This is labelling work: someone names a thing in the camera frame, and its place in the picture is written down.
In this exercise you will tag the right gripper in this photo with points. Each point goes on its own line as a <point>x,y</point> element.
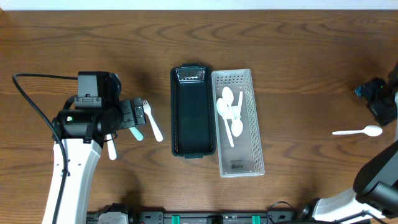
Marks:
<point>370,89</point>

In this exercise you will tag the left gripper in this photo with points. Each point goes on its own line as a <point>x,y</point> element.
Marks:
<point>127,113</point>

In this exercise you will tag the mint green plastic fork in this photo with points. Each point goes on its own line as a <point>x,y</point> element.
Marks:
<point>136,133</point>

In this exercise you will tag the white spoon horizontal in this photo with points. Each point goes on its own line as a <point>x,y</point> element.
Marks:
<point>370,130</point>

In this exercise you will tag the white spoon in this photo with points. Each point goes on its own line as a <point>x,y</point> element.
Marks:
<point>237,124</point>
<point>222,109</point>

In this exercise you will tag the white spoon diagonal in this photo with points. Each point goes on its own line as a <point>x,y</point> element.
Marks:
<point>228,96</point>

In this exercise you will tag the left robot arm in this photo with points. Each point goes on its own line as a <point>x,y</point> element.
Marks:
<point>87,122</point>

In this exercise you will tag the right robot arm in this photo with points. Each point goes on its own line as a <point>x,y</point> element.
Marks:
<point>374,192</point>

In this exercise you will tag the black plastic basket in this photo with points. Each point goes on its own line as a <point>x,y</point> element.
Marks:
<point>192,111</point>

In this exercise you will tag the clear plastic basket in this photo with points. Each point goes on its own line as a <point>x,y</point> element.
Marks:
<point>245,159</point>

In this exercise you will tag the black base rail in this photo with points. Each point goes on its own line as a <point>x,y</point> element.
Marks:
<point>119,213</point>

